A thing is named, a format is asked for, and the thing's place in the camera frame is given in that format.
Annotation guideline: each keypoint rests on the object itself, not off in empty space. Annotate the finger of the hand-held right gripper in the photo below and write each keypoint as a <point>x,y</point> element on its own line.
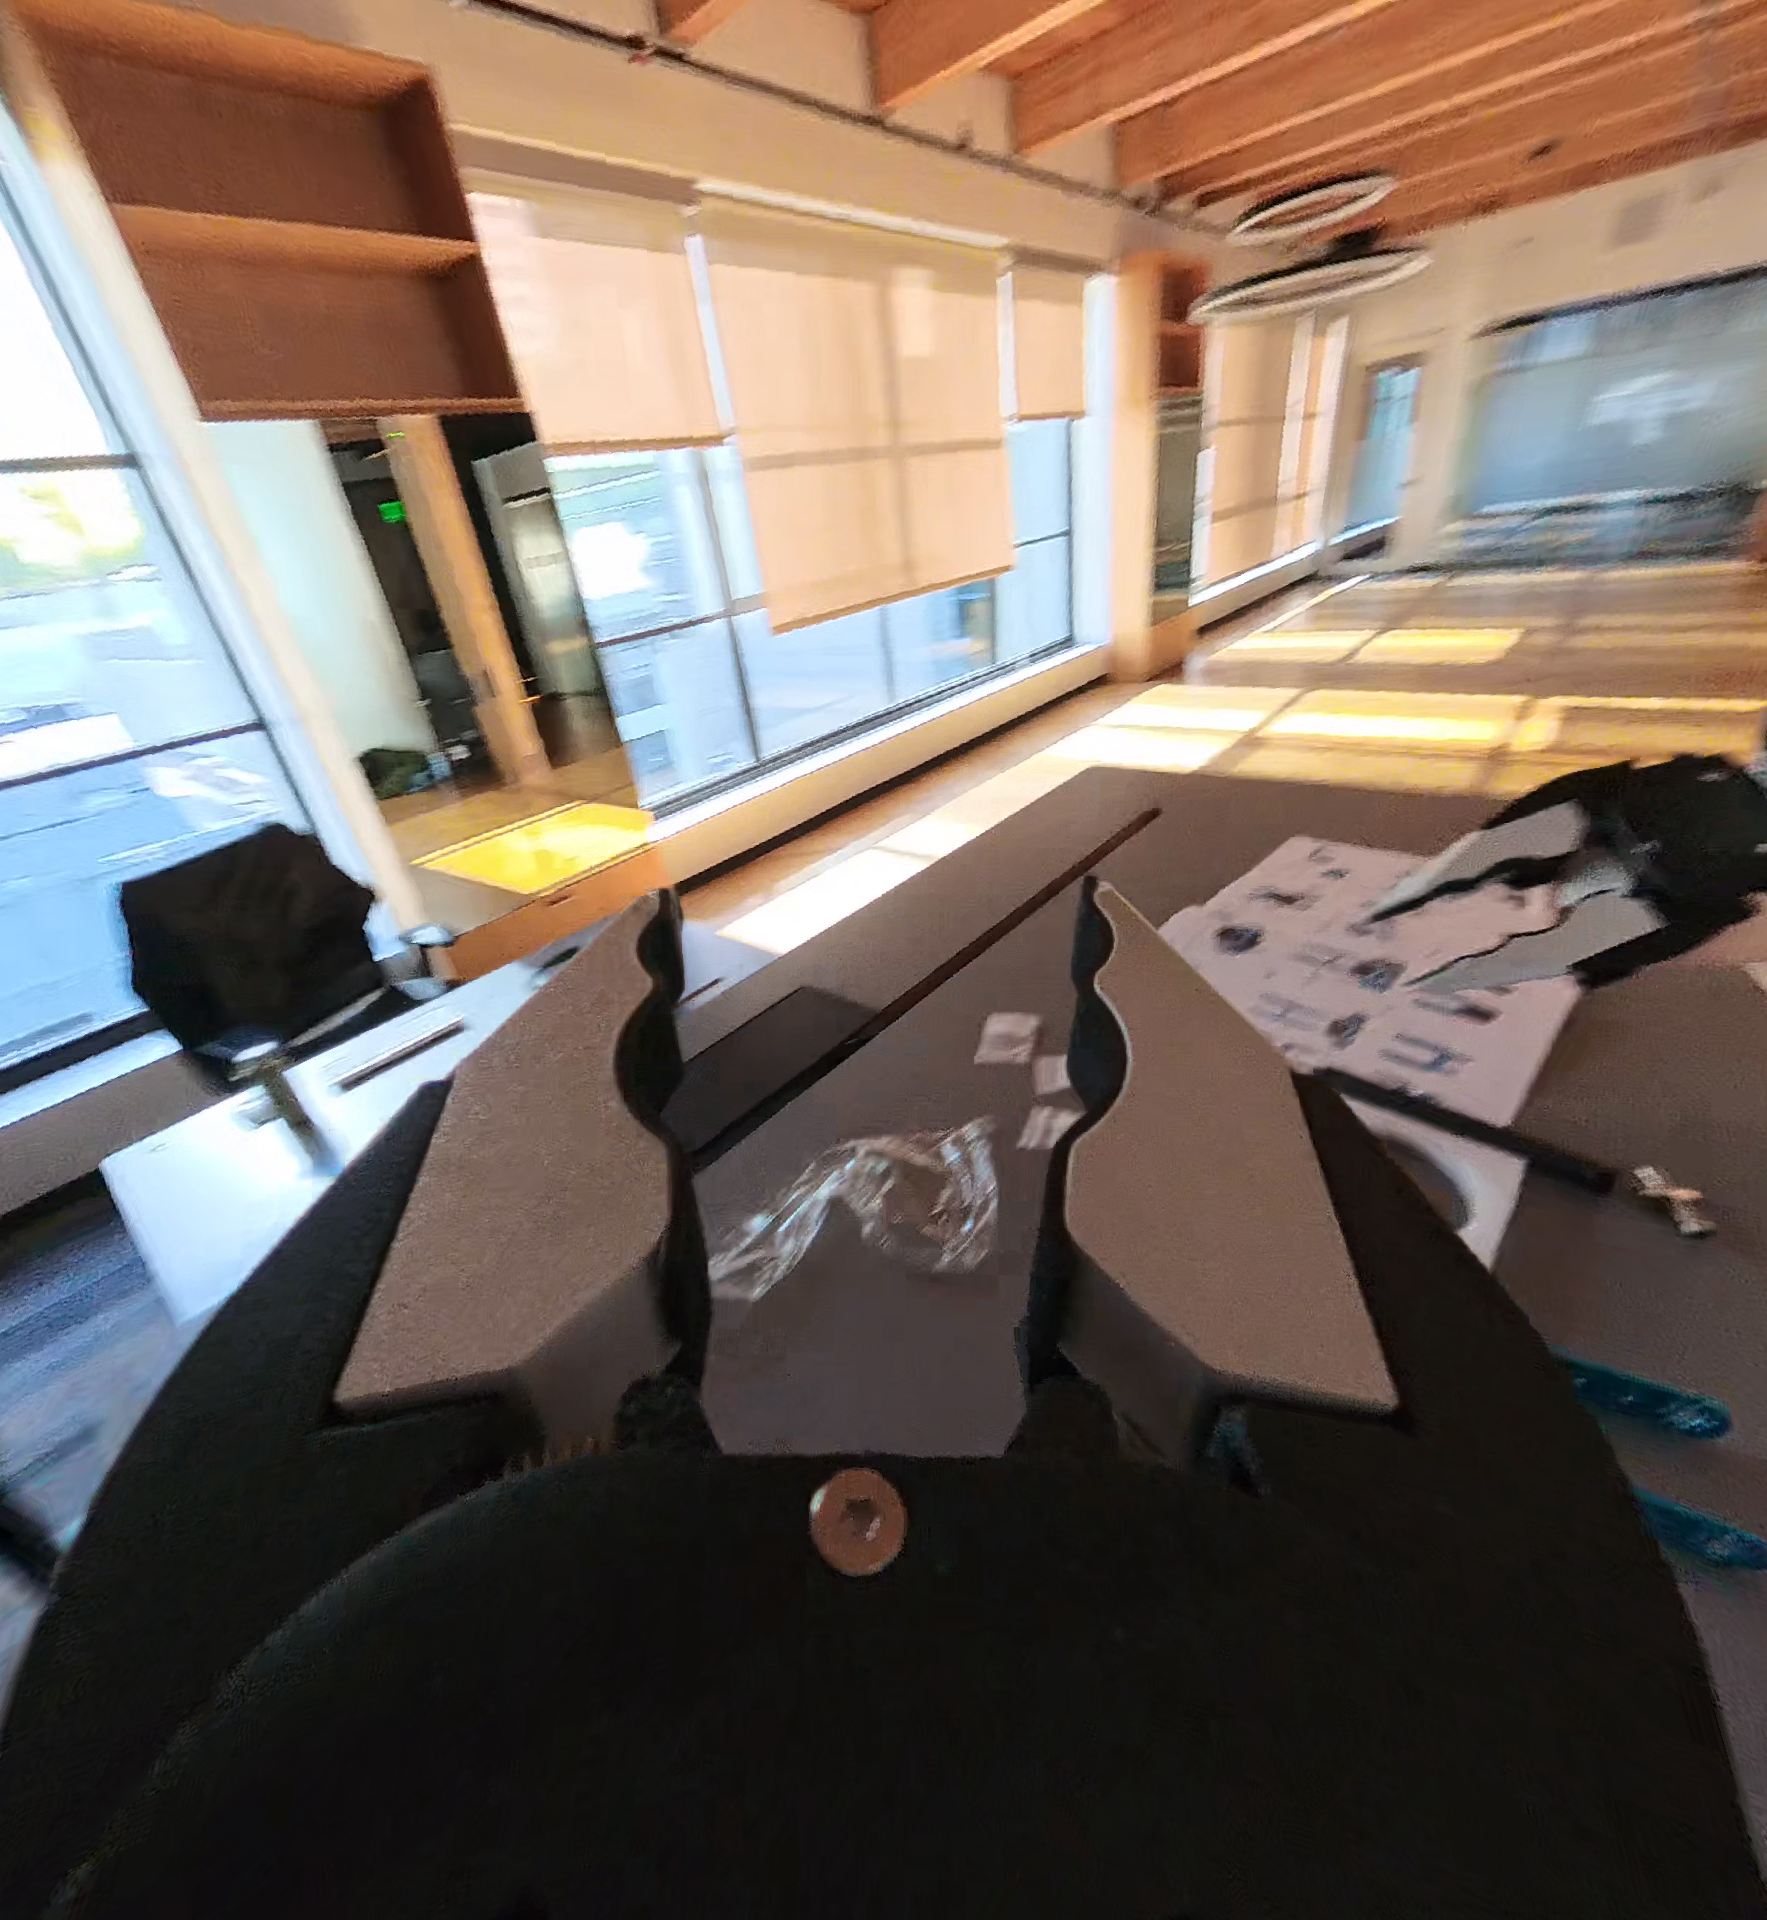
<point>1572,944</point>
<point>1516,857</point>

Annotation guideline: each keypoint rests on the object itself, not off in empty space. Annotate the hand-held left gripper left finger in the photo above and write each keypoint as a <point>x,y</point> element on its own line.
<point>523,1201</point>

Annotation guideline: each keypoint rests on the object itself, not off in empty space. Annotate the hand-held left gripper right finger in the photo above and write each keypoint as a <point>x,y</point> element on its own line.
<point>1215,1201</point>

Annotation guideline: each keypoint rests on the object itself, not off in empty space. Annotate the blue metal bracket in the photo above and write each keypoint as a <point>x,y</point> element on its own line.
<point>1650,1407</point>

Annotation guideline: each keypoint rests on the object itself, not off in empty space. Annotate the dark grey desk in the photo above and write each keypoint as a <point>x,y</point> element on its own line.
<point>1650,1053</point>

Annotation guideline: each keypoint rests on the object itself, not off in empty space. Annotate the neighbouring dark desk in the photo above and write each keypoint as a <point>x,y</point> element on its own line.
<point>205,1201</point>

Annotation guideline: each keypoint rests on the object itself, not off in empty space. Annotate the black screwdriver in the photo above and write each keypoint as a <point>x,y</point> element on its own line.
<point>1480,1132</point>

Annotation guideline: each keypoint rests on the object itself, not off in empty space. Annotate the assembly instruction sheet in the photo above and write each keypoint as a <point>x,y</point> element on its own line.
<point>1318,962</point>

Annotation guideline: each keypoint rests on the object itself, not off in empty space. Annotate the white foam block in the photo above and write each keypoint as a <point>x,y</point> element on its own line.
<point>1480,1187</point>

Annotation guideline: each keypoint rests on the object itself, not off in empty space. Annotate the cluster of screw packets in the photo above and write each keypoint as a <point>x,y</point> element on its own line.
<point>1006,1041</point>

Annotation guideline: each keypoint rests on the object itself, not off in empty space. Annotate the small metal cross wrench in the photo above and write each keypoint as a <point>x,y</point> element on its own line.
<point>1670,1201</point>

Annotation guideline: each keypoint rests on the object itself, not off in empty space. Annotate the crumpled clear plastic wrap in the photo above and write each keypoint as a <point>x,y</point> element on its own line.
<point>885,1201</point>

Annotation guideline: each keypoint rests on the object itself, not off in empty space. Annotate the low yellow bench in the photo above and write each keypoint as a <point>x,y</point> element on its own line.
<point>538,854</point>

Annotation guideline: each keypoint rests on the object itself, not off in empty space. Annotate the black office chair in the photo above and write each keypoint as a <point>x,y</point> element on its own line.
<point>252,927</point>

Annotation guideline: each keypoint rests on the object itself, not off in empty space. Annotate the glass door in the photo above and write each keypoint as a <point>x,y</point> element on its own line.
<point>1389,448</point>

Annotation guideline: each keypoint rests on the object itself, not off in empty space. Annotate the wooden column cabinet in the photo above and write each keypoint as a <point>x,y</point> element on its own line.
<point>1145,571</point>

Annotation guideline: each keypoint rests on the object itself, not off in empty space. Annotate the large glass window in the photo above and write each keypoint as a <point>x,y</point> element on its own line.
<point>821,674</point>

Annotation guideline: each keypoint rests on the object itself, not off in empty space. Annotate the dark doorway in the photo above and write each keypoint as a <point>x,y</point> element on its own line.
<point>374,600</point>

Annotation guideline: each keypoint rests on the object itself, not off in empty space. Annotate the beige roller blind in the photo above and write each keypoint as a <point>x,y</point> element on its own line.
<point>602,331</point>
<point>1049,337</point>
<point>868,436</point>

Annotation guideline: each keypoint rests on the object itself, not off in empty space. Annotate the tall side window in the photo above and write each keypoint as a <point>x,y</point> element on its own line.
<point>43,674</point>

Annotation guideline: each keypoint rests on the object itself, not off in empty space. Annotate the frosted glass wall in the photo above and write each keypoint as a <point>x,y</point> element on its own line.
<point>1650,391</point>

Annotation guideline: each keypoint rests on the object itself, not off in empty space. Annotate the wooden wall shelf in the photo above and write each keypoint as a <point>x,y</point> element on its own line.
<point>284,180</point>

